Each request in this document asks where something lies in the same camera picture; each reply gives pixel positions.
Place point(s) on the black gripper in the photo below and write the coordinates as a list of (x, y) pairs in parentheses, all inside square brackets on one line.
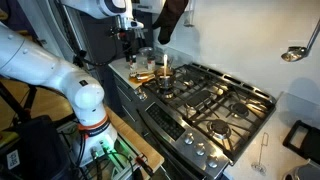
[(131, 43)]

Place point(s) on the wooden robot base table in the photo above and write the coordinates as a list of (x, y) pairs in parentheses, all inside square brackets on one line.
[(154, 158)]

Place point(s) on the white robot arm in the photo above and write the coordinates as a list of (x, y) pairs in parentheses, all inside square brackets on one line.
[(26, 61)]

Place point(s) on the red label tin can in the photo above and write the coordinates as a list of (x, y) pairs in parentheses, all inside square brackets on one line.
[(151, 63)]

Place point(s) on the silver measuring cup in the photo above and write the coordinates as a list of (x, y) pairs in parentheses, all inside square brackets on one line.
[(144, 77)]

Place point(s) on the orange hexagonal silicone trivet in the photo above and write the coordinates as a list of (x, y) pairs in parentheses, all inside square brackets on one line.
[(132, 76)]

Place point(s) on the stainless steel gas stove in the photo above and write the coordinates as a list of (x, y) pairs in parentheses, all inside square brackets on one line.
[(192, 151)]

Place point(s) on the black box with label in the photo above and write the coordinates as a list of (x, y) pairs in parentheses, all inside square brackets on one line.
[(37, 153)]

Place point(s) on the hanging silver ladle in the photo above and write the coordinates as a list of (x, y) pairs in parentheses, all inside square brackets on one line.
[(297, 53)]

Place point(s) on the black tray on counter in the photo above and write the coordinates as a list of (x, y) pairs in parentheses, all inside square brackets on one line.
[(310, 145)]

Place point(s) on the grey appliance lid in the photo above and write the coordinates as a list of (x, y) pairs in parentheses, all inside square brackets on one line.
[(308, 171)]

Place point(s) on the wire whisk on counter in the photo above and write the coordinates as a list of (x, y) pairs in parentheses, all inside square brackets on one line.
[(258, 166)]

